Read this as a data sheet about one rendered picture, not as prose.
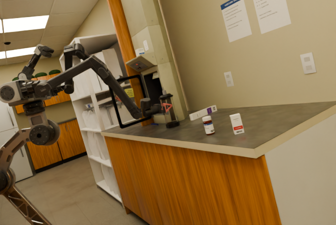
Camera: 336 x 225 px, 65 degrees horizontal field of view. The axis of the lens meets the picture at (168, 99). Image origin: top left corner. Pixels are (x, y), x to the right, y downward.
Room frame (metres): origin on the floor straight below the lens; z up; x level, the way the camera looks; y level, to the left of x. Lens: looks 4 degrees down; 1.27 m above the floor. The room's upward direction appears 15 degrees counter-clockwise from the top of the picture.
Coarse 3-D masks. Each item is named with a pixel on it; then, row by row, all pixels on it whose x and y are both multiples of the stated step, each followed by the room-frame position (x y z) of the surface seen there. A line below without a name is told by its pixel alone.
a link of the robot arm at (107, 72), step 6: (102, 72) 1.62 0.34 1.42; (108, 72) 1.65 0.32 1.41; (108, 78) 1.66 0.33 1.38; (114, 78) 1.69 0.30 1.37; (108, 84) 1.68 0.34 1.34; (114, 84) 1.68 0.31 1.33; (114, 90) 1.70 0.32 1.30; (120, 90) 1.70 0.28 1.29; (120, 96) 1.72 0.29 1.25; (126, 96) 1.72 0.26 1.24; (126, 102) 1.73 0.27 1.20; (132, 102) 1.75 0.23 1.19; (132, 108) 1.74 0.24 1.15; (138, 108) 1.81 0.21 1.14; (132, 114) 1.76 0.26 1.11
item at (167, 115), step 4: (160, 100) 1.87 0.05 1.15; (164, 100) 1.85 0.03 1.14; (168, 100) 1.85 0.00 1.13; (172, 100) 1.87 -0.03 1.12; (172, 104) 1.86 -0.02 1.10; (172, 108) 1.85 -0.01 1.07; (168, 112) 1.84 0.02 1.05; (172, 112) 1.85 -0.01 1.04; (164, 116) 1.87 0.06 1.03; (168, 116) 1.85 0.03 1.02; (172, 116) 1.85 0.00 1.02; (176, 116) 1.87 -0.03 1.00; (168, 120) 1.85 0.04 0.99; (172, 120) 1.84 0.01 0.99; (176, 120) 1.86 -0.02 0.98
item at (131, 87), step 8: (128, 80) 2.20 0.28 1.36; (136, 80) 2.24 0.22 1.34; (128, 88) 2.19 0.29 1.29; (136, 88) 2.23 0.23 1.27; (136, 96) 2.22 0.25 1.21; (136, 104) 2.21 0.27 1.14; (120, 112) 2.12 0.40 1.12; (128, 112) 2.16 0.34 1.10; (128, 120) 2.15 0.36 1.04; (136, 120) 2.19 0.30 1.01
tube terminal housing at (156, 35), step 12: (132, 36) 2.26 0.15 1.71; (144, 36) 2.08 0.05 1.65; (156, 36) 2.04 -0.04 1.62; (144, 48) 2.13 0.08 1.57; (156, 48) 2.03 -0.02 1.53; (168, 48) 2.18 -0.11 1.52; (156, 60) 2.02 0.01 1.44; (168, 60) 2.07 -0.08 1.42; (144, 72) 2.22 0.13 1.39; (168, 72) 2.05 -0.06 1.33; (168, 84) 2.04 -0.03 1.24; (180, 96) 2.15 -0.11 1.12; (180, 108) 2.06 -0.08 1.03; (156, 120) 2.24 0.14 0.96
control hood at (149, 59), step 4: (152, 52) 2.01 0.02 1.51; (140, 56) 1.98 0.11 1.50; (144, 56) 1.97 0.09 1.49; (148, 56) 1.98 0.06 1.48; (152, 56) 2.00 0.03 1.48; (132, 60) 2.11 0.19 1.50; (136, 60) 2.07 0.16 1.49; (140, 60) 2.04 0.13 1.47; (144, 60) 2.01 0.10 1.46; (148, 60) 1.98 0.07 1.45; (152, 60) 2.00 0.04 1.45; (128, 64) 2.21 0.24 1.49; (148, 64) 2.04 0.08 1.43; (152, 64) 2.01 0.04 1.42; (156, 64) 2.01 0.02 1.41; (144, 68) 2.14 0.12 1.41
